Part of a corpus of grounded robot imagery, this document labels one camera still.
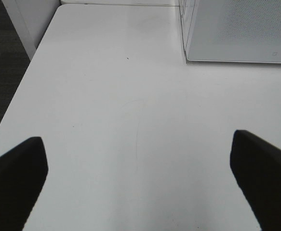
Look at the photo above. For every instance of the white microwave oven body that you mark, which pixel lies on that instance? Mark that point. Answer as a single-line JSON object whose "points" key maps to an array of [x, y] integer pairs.
{"points": [[183, 29]]}

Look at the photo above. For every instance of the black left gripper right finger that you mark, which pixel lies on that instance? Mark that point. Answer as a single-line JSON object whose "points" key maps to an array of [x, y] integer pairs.
{"points": [[256, 166]]}

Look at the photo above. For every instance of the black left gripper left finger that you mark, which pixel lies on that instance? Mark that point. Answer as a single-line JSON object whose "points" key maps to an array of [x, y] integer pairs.
{"points": [[23, 172]]}

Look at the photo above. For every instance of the white side partition panel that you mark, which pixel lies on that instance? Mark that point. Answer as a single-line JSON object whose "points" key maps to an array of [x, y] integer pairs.
{"points": [[30, 19]]}

